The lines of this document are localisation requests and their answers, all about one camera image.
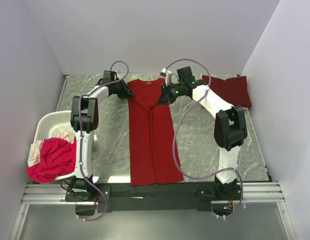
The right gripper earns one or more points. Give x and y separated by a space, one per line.
165 98

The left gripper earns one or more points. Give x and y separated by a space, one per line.
126 92

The red t-shirt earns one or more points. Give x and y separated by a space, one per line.
153 158

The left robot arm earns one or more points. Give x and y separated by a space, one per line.
84 119

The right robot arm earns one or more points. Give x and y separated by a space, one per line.
230 128

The folded maroon t-shirt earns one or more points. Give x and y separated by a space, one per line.
232 90

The white laundry basket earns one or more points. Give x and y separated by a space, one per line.
50 124

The pink t-shirt in basket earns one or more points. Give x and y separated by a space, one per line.
57 158

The black base beam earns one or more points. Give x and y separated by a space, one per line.
176 196

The beige t-shirt in basket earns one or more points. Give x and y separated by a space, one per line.
34 152

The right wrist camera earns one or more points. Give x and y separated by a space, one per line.
165 73

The aluminium rail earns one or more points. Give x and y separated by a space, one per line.
53 194

